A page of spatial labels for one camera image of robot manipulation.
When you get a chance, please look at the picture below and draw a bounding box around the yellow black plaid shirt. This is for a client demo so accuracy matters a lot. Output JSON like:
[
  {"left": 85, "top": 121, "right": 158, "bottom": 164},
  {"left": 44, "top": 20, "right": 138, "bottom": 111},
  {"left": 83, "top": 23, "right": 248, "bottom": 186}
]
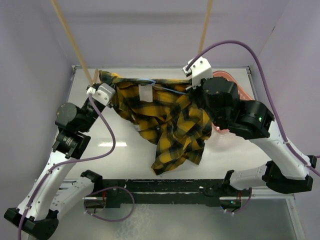
[{"left": 99, "top": 70, "right": 212, "bottom": 175}]

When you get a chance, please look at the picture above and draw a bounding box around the blue wire hanger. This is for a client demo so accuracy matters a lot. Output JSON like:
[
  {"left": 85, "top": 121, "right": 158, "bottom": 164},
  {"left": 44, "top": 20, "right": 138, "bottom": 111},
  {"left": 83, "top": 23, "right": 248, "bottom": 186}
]
[{"left": 137, "top": 78, "right": 186, "bottom": 95}]

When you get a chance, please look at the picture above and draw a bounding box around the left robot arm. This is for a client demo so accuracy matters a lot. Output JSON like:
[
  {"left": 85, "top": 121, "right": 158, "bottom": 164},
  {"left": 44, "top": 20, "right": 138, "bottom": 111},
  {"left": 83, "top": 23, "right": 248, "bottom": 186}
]
[{"left": 4, "top": 94, "right": 111, "bottom": 240}]

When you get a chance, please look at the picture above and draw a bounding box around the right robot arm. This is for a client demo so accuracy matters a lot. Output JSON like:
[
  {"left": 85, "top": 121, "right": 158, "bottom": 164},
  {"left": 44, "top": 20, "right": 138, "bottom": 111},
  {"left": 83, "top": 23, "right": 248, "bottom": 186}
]
[{"left": 187, "top": 76, "right": 317, "bottom": 196}]

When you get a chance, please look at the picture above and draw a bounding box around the pink plastic basket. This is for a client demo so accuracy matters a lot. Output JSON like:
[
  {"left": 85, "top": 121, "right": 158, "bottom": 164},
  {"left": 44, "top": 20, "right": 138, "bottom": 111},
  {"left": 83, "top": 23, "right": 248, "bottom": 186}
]
[{"left": 211, "top": 70, "right": 253, "bottom": 133}]

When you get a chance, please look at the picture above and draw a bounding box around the wooden clothes rack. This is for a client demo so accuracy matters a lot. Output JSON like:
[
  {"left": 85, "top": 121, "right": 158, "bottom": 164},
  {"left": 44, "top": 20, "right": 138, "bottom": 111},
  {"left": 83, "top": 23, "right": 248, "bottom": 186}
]
[{"left": 50, "top": 0, "right": 214, "bottom": 85}]

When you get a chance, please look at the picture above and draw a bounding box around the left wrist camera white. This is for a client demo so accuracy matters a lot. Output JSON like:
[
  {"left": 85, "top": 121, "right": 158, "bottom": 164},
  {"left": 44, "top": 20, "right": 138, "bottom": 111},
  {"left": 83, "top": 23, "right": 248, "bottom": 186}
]
[{"left": 86, "top": 83, "right": 116, "bottom": 106}]

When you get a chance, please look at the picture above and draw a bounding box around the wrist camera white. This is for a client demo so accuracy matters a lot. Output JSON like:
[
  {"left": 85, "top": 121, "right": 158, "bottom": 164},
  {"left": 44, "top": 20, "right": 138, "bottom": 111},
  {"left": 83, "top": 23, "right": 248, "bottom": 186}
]
[
  {"left": 86, "top": 83, "right": 116, "bottom": 106},
  {"left": 182, "top": 56, "right": 213, "bottom": 89}
]

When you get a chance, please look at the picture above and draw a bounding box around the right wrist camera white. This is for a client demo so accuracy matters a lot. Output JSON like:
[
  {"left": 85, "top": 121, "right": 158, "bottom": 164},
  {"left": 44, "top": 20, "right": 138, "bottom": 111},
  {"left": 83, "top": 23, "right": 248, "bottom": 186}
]
[{"left": 182, "top": 56, "right": 213, "bottom": 89}]

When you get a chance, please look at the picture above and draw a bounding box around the aluminium rail frame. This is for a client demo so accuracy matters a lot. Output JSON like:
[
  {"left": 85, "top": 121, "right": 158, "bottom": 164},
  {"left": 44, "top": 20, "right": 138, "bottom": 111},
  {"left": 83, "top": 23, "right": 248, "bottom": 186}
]
[{"left": 28, "top": 65, "right": 293, "bottom": 201}]

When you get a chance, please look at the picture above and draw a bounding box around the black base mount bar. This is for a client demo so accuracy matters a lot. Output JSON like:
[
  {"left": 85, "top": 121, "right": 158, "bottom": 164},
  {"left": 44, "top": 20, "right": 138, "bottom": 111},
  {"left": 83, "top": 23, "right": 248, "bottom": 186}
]
[{"left": 101, "top": 179, "right": 250, "bottom": 209}]

